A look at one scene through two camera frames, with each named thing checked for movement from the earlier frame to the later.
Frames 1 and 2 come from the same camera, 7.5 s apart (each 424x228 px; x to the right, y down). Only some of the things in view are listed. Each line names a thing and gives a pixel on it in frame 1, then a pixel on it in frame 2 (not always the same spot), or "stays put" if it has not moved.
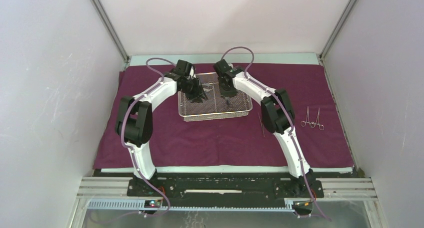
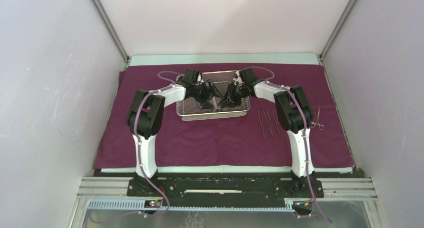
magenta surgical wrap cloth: x=245 y=142 stays put
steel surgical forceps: x=313 y=124 stays put
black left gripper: x=199 y=93 → x=209 y=95
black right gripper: x=232 y=93 → x=230 y=100
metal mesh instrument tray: x=218 y=107 stays put
